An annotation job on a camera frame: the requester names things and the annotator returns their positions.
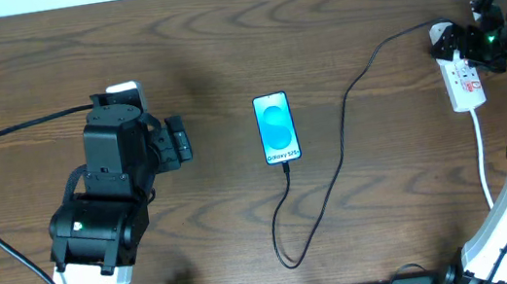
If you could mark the white USB charger plug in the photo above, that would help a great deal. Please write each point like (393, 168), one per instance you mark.
(441, 34)

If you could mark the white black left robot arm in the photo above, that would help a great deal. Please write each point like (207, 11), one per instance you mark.
(104, 214)

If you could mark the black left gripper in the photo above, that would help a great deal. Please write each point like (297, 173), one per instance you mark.
(177, 138)

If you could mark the white power strip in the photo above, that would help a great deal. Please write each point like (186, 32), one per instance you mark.
(462, 82)

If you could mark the blue Galaxy smartphone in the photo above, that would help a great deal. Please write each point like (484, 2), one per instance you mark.
(276, 128)

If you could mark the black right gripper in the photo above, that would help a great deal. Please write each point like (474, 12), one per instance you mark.
(454, 42)

